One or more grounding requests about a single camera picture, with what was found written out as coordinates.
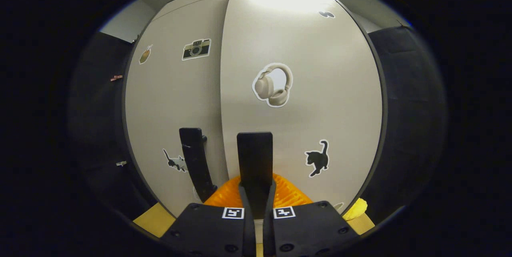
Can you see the red clip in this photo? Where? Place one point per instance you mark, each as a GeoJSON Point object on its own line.
{"type": "Point", "coordinates": [116, 78]}

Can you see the black backdrop cloth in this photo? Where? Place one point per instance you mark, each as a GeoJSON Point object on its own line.
{"type": "Point", "coordinates": [412, 129]}

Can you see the beige double-door shoe cabinet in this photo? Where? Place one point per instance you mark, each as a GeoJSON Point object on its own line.
{"type": "Point", "coordinates": [385, 107]}

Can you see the yellow object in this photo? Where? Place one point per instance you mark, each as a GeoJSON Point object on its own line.
{"type": "Point", "coordinates": [356, 208]}

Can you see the white clip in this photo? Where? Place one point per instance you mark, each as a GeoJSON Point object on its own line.
{"type": "Point", "coordinates": [121, 163]}

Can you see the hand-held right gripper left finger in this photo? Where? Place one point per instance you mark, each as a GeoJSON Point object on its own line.
{"type": "Point", "coordinates": [248, 233]}

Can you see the beige door with camera sticker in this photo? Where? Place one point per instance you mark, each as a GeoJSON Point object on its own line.
{"type": "Point", "coordinates": [168, 109]}

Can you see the beige door with headphone sticker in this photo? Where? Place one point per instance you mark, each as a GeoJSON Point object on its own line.
{"type": "Point", "coordinates": [320, 101]}

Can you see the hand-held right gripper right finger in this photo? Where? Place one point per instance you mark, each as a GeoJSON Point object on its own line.
{"type": "Point", "coordinates": [268, 233]}

